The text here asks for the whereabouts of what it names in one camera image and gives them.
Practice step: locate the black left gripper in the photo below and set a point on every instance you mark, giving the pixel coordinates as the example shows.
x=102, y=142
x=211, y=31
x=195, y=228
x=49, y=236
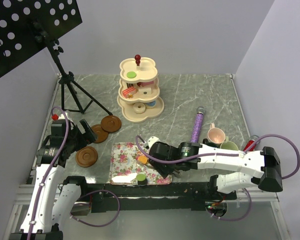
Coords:
x=86, y=138

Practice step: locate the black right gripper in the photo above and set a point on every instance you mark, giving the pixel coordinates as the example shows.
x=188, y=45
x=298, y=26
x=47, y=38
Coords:
x=164, y=172

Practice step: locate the metal serving tongs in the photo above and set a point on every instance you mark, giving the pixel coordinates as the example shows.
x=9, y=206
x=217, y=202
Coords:
x=146, y=165

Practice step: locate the orange macaron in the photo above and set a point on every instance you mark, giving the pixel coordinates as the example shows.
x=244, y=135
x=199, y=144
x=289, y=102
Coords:
x=142, y=159

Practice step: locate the colourful macarons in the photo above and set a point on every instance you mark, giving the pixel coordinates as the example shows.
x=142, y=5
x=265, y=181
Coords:
x=141, y=179

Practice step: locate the red striped cake slice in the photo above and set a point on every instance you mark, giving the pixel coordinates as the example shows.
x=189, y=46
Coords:
x=128, y=91

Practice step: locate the cream glazed donut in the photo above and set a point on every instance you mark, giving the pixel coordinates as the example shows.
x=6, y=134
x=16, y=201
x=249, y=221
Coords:
x=139, y=107

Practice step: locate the chocolate cake slice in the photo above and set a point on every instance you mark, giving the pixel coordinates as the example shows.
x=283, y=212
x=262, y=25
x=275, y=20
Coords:
x=129, y=85

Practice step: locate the blue glazed donut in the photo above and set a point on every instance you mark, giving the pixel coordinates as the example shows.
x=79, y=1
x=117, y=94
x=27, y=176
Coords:
x=151, y=105

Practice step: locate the pink cake slice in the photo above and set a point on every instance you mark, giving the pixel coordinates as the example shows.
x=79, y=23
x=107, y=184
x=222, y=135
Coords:
x=147, y=84

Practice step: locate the green macaron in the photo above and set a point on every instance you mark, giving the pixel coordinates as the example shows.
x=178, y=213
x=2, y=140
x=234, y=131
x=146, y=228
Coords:
x=131, y=74

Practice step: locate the white cake slice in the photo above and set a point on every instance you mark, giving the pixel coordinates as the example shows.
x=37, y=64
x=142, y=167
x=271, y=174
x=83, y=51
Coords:
x=145, y=91

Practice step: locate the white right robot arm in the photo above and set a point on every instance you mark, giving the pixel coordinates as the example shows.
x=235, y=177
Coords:
x=261, y=168

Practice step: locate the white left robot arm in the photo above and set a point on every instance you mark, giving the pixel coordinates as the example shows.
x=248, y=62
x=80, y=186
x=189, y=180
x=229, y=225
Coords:
x=46, y=214

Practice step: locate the brown wooden saucer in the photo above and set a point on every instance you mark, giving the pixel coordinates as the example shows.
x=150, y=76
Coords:
x=86, y=157
x=111, y=124
x=101, y=134

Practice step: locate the floral serving tray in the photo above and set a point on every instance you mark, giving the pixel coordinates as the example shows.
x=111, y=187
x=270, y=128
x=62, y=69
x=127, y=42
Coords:
x=124, y=168

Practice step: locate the dark green mug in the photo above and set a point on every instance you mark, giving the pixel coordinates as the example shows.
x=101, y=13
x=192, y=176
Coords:
x=205, y=141

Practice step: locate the cream three-tier cake stand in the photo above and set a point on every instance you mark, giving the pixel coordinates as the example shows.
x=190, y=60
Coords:
x=146, y=71

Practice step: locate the pink cup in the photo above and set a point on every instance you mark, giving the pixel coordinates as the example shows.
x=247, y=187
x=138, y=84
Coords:
x=215, y=135

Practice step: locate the light green cup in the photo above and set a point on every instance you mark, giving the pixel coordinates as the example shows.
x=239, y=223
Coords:
x=229, y=145

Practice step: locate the purple glitter microphone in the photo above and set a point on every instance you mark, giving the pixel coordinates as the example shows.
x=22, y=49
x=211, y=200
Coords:
x=197, y=126

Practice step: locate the red glitter microphone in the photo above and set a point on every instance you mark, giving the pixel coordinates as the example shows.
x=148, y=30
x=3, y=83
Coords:
x=252, y=139

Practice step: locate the black perforated music stand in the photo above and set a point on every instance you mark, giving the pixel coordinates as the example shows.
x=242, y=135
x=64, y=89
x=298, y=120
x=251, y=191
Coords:
x=29, y=26

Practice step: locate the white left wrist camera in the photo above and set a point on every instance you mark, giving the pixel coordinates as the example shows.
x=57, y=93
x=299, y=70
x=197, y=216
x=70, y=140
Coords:
x=65, y=117

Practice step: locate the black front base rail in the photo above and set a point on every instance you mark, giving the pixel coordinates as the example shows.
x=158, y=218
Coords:
x=173, y=196

